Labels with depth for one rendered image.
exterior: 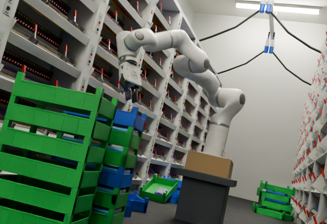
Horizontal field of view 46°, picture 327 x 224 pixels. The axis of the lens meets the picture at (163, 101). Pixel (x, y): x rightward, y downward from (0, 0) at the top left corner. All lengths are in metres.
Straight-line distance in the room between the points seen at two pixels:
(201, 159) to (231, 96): 0.41
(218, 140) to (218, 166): 0.17
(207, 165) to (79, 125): 1.10
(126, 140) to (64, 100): 0.36
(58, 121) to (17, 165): 0.19
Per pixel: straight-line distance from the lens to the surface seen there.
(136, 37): 1.69
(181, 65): 2.07
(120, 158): 1.52
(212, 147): 2.26
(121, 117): 1.53
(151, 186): 3.13
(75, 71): 2.15
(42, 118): 1.29
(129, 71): 1.68
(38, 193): 1.28
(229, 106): 2.27
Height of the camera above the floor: 0.30
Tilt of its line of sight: 8 degrees up
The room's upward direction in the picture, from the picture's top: 13 degrees clockwise
